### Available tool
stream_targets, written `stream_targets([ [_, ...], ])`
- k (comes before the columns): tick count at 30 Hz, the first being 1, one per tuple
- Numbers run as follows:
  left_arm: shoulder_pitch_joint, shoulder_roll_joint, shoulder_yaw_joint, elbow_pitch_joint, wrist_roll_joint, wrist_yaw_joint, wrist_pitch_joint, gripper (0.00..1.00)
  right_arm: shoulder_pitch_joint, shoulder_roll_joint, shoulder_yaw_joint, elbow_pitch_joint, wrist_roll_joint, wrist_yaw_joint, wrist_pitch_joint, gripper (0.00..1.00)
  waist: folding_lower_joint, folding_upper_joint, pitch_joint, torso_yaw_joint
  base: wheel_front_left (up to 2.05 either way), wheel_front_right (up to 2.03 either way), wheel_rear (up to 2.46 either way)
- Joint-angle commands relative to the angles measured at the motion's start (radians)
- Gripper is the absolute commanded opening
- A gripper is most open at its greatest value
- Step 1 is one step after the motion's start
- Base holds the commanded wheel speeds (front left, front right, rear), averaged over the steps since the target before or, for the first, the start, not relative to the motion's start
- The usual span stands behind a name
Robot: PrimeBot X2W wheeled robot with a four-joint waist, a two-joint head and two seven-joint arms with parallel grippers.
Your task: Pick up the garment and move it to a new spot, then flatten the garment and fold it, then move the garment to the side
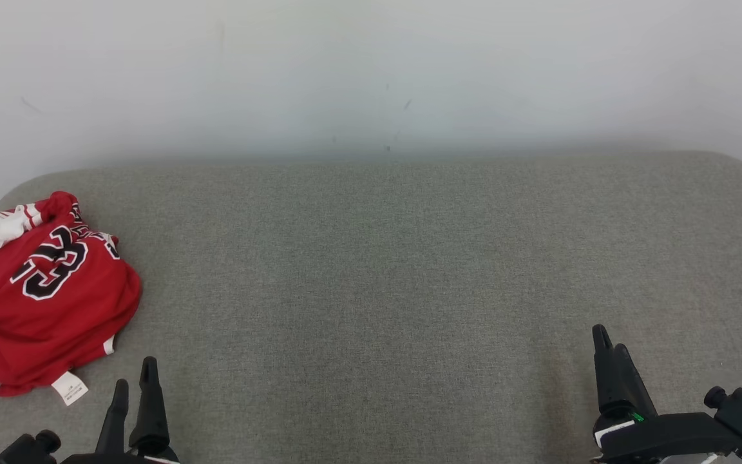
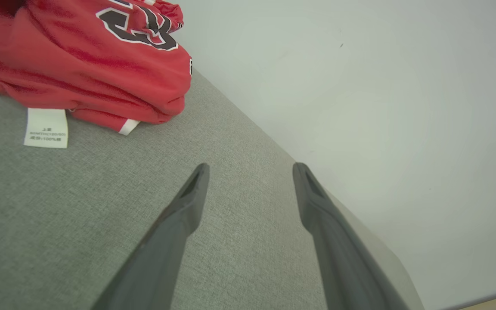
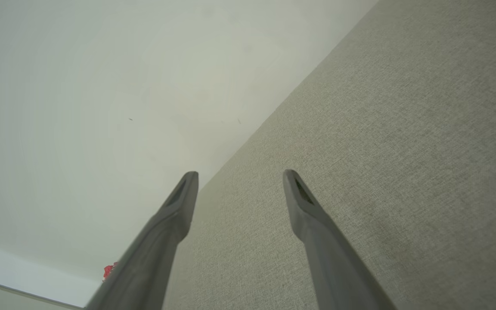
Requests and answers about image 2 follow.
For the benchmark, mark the red basketball jersey with number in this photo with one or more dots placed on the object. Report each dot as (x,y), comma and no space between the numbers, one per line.
(80,64)

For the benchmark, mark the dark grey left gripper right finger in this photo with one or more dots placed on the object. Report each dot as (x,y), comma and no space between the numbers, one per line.
(342,258)

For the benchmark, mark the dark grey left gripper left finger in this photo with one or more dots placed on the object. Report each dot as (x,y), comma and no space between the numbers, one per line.
(162,254)

